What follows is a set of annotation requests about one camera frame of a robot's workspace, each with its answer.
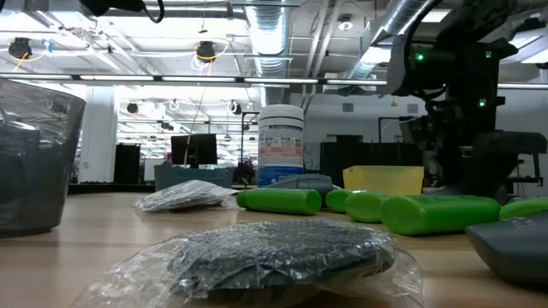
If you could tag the clear bag with dark contents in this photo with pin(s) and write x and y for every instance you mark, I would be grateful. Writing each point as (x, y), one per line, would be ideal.
(274, 252)
(184, 194)

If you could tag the long ceiling light rail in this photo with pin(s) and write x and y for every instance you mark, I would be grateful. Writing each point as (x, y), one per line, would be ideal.
(192, 78)

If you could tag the black room partition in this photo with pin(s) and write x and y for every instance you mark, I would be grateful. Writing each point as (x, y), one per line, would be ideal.
(368, 154)

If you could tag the green plastic bottle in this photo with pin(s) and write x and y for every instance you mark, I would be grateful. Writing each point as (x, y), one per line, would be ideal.
(364, 207)
(336, 200)
(524, 209)
(282, 201)
(436, 214)

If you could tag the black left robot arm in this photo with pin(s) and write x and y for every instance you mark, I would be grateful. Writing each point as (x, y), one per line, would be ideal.
(111, 5)

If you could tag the yellow translucent bin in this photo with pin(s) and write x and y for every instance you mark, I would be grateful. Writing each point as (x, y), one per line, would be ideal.
(385, 179)

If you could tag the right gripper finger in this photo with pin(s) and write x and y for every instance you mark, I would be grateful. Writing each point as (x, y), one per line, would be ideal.
(471, 184)

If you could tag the dark translucent grey bin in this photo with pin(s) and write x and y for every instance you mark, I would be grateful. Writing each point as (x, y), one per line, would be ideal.
(38, 179)

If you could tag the black desk stand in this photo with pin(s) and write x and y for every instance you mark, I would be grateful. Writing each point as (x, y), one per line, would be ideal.
(536, 171)

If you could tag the teal plastic bin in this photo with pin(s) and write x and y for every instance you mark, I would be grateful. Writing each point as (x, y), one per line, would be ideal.
(192, 174)

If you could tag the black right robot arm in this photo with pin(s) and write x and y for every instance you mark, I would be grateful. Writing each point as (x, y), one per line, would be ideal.
(458, 64)

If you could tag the white wipes canister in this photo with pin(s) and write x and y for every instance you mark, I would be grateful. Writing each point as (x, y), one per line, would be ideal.
(280, 145)

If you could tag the black computer monitor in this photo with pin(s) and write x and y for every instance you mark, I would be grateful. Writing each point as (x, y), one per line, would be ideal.
(201, 149)

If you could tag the slanted silver ceiling duct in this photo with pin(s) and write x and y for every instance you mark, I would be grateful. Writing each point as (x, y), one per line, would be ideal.
(402, 17)

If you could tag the black cabinet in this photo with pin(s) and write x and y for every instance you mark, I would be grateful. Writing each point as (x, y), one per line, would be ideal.
(127, 164)

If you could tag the white building column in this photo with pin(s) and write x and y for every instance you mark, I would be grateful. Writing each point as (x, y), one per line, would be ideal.
(98, 137)

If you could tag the thin black metal frame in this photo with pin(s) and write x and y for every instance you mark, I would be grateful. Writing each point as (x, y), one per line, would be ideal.
(242, 137)

